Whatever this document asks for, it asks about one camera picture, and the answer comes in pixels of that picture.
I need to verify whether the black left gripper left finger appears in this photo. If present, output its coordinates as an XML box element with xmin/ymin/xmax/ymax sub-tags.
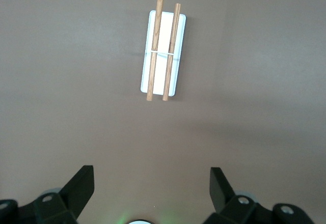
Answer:
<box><xmin>33</xmin><ymin>165</ymin><xmax>95</xmax><ymax>224</ymax></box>

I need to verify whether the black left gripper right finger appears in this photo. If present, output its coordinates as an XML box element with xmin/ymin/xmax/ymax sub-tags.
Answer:
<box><xmin>203</xmin><ymin>167</ymin><xmax>271</xmax><ymax>224</ymax></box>

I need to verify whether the white rack with wooden rods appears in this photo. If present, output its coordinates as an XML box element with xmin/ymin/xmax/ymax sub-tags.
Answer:
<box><xmin>140</xmin><ymin>0</ymin><xmax>187</xmax><ymax>102</ymax></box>

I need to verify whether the brown table cover mat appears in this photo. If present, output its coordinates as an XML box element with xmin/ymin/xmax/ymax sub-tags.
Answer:
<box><xmin>0</xmin><ymin>0</ymin><xmax>326</xmax><ymax>224</ymax></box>

